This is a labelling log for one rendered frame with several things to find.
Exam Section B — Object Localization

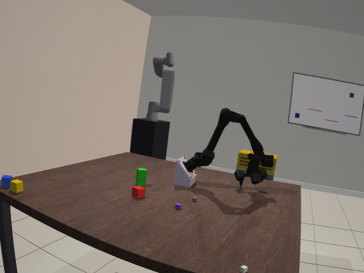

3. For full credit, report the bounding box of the blue block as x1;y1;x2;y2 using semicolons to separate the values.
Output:
1;175;12;187

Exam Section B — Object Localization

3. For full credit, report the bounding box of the yellow cube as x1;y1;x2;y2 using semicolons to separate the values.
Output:
10;179;24;193

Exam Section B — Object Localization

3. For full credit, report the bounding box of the red block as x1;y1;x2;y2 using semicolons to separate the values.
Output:
131;186;145;198

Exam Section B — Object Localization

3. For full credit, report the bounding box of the green block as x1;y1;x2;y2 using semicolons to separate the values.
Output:
135;176;146;186
136;168;147;178

